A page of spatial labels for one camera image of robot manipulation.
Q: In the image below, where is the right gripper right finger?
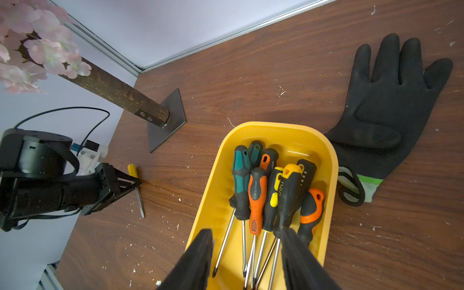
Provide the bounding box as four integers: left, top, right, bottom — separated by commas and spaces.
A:
280, 228, 340, 290

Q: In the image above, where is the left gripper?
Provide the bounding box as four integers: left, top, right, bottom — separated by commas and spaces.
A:
1, 128, 141, 232

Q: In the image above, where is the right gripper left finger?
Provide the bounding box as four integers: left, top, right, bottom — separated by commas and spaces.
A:
158, 229, 214, 290

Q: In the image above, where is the slim yellow handle screwdriver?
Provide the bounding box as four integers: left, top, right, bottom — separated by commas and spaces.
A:
128, 164, 145, 219

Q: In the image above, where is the orange black screwdriver group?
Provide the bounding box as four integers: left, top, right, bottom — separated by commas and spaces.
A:
297, 188, 325, 248

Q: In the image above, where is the large green black screwdriver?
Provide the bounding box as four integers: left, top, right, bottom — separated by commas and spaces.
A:
229, 145, 251, 277

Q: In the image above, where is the yellow black striped screwdriver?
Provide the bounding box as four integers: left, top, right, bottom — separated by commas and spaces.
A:
252, 167, 283, 290

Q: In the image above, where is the small orange screwdriver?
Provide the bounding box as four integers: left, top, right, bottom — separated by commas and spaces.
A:
244, 167, 267, 290

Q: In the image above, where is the small green black screwdriver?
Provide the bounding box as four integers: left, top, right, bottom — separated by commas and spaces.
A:
242, 140, 264, 278

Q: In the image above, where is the yellow plastic storage box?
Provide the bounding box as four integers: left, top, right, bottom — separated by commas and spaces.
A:
188, 122, 338, 290

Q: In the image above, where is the pink artificial blossom tree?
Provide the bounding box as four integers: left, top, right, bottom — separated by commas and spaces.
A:
1, 1, 169, 126

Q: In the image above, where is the black work glove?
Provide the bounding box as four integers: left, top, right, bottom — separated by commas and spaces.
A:
326, 33, 453, 207

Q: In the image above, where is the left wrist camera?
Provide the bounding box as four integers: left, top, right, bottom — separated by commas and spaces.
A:
77, 140, 109, 176

